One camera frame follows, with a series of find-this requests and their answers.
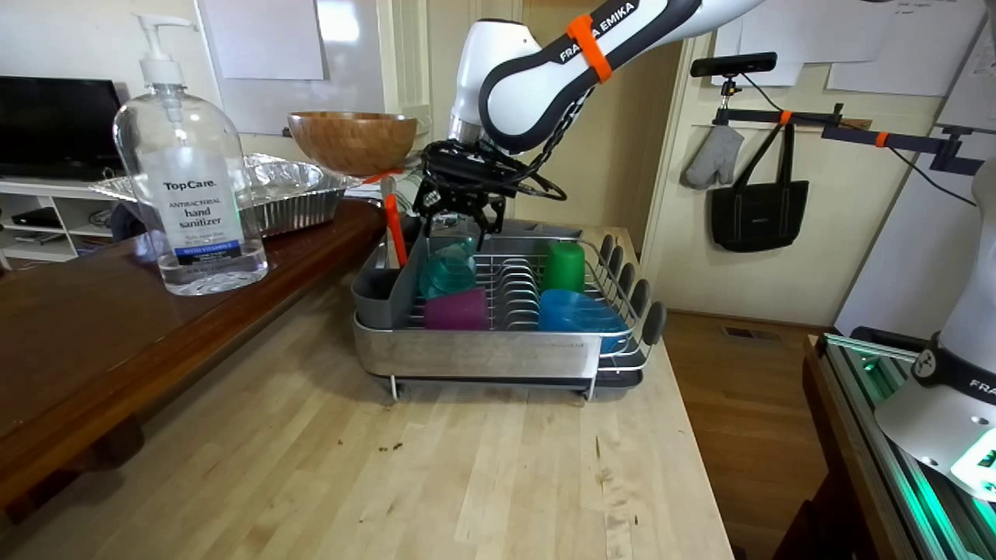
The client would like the black camera boom with clamps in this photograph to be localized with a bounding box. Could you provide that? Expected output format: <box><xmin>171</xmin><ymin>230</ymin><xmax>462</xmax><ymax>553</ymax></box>
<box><xmin>714</xmin><ymin>104</ymin><xmax>996</xmax><ymax>182</ymax></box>

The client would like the grey oven mitt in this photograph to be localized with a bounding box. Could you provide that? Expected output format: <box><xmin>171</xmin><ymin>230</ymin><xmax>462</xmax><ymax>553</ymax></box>
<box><xmin>680</xmin><ymin>123</ymin><xmax>746</xmax><ymax>194</ymax></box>

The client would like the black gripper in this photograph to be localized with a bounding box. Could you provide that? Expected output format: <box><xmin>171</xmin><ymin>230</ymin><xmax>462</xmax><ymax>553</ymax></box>
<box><xmin>411</xmin><ymin>141</ymin><xmax>530</xmax><ymax>246</ymax></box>

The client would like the white wall sheet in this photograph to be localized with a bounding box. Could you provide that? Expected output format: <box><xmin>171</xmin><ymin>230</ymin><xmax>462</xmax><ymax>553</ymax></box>
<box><xmin>197</xmin><ymin>0</ymin><xmax>329</xmax><ymax>83</ymax></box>

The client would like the green plastic cup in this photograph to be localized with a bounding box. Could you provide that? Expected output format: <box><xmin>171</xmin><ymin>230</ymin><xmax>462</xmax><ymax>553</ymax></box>
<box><xmin>538</xmin><ymin>239</ymin><xmax>593</xmax><ymax>297</ymax></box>

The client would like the blue plastic cup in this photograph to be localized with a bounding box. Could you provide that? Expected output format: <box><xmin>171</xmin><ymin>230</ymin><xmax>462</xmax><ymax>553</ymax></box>
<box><xmin>535</xmin><ymin>286</ymin><xmax>632</xmax><ymax>335</ymax></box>

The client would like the grey steel dish rack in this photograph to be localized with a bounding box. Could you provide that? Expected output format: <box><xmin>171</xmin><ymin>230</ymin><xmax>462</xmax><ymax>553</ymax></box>
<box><xmin>349</xmin><ymin>216</ymin><xmax>669</xmax><ymax>405</ymax></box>

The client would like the white handwritten paper sheet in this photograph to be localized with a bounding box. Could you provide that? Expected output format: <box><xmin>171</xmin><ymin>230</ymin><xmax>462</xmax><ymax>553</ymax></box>
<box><xmin>938</xmin><ymin>15</ymin><xmax>996</xmax><ymax>135</ymax></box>

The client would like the black tote bag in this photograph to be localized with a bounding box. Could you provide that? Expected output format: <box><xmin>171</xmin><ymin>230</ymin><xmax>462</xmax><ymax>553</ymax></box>
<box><xmin>706</xmin><ymin>119</ymin><xmax>814</xmax><ymax>256</ymax></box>

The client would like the wooden bowl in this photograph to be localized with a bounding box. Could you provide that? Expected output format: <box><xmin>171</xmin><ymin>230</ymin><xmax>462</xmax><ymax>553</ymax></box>
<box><xmin>287</xmin><ymin>108</ymin><xmax>423</xmax><ymax>182</ymax></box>

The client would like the white shelf unit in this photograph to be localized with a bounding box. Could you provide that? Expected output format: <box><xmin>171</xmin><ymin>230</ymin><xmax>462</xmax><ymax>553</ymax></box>
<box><xmin>0</xmin><ymin>173</ymin><xmax>142</xmax><ymax>266</ymax></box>

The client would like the brown wooden raised counter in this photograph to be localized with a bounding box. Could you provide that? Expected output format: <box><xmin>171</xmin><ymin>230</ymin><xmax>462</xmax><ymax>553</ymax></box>
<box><xmin>0</xmin><ymin>198</ymin><xmax>389</xmax><ymax>514</ymax></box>

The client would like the orange silicone spatula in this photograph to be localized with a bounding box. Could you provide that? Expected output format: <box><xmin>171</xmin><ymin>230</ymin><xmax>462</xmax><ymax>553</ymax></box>
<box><xmin>381</xmin><ymin>178</ymin><xmax>413</xmax><ymax>270</ymax></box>

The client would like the black monitor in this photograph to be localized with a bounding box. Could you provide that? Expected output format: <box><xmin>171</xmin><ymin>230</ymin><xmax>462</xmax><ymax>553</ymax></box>
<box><xmin>0</xmin><ymin>74</ymin><xmax>128</xmax><ymax>183</ymax></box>

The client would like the purple plastic cup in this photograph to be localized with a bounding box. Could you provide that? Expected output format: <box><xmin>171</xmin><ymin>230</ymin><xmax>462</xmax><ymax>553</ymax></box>
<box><xmin>420</xmin><ymin>286</ymin><xmax>491</xmax><ymax>334</ymax></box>

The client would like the clear hand sanitizer pump bottle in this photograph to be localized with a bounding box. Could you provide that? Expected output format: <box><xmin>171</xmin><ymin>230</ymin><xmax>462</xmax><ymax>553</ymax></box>
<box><xmin>109</xmin><ymin>14</ymin><xmax>270</xmax><ymax>298</ymax></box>

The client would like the aluminium foil tray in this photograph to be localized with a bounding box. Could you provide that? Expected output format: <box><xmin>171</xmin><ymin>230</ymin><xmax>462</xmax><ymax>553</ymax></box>
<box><xmin>96</xmin><ymin>154</ymin><xmax>351</xmax><ymax>244</ymax></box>

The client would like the aluminium robot pedestal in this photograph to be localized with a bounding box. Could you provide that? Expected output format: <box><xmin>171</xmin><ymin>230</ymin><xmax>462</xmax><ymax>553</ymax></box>
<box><xmin>814</xmin><ymin>328</ymin><xmax>996</xmax><ymax>560</ymax></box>

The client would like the black stereo camera bar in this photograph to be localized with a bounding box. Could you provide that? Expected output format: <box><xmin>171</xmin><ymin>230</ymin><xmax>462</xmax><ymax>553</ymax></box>
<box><xmin>689</xmin><ymin>49</ymin><xmax>781</xmax><ymax>80</ymax></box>

